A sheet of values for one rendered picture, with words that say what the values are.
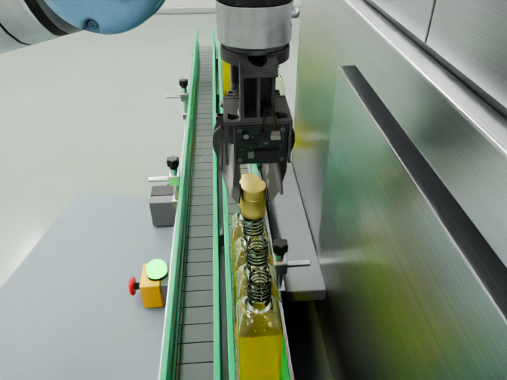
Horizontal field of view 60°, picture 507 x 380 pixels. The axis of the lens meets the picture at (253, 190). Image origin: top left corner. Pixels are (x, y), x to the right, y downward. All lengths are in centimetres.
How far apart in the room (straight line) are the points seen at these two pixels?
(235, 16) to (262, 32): 3
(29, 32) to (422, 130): 30
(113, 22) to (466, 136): 23
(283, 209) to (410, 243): 67
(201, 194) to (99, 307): 35
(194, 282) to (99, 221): 48
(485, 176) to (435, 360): 15
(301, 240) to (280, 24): 61
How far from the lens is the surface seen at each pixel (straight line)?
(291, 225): 100
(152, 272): 96
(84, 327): 103
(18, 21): 32
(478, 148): 32
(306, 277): 89
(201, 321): 82
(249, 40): 43
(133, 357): 96
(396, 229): 42
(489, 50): 35
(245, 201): 58
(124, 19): 28
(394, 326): 46
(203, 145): 130
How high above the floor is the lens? 153
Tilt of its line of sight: 36 degrees down
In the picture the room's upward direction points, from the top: straight up
